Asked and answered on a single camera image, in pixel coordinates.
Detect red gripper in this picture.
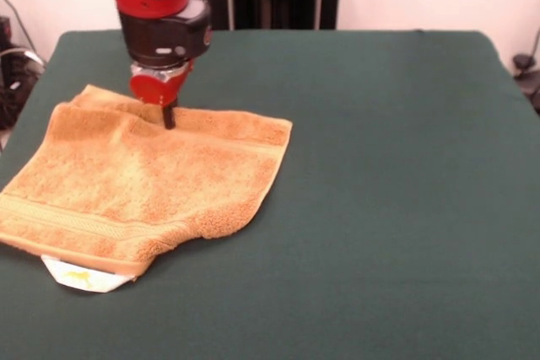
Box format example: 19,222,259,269
129,58,196,131

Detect orange terry towel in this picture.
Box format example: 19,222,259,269
0,83,294,295

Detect black device with red light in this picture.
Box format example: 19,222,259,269
0,16,13,47

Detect dark green table cloth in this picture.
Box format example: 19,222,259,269
0,30,540,360

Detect small black adapter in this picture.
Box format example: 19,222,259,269
512,52,533,78

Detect black cable bundle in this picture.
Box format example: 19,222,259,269
0,43,46,130

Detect thin grey cable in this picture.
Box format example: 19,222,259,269
0,0,37,56

